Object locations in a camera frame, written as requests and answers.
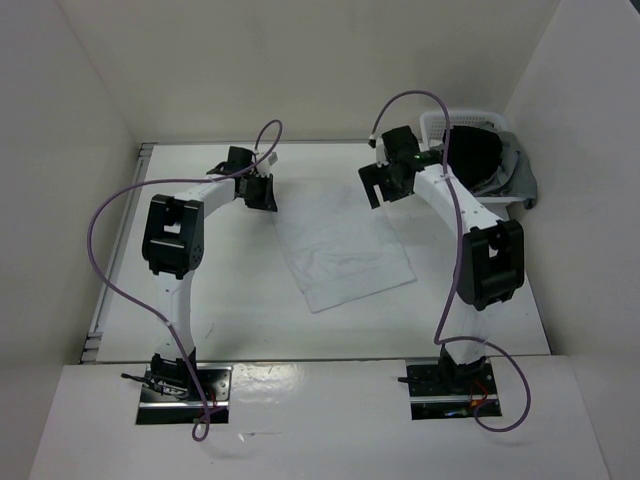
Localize white skirt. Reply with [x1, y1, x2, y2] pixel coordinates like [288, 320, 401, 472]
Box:
[273, 182, 416, 313]

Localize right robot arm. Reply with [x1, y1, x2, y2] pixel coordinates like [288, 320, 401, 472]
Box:
[358, 126, 524, 394]

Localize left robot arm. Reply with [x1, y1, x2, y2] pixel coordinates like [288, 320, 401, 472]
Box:
[142, 146, 277, 400]

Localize white laundry basket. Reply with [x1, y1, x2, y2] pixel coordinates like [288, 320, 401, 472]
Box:
[419, 109, 524, 217]

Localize black skirt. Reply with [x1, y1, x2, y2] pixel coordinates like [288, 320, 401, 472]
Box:
[443, 125, 503, 190]

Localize grey skirt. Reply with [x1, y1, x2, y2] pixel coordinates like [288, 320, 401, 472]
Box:
[471, 131, 538, 210]

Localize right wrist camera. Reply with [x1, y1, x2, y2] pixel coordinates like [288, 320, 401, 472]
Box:
[368, 135, 388, 168]

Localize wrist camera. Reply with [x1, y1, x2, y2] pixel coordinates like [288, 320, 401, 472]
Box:
[368, 135, 388, 168]
[253, 151, 278, 178]

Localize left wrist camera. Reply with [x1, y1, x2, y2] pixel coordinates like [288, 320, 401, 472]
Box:
[253, 151, 278, 178]

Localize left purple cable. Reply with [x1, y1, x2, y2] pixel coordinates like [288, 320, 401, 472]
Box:
[87, 119, 285, 444]

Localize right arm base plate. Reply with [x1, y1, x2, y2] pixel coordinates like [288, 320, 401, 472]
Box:
[398, 358, 502, 421]

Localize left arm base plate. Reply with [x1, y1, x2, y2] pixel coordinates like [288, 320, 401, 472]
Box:
[122, 362, 235, 426]

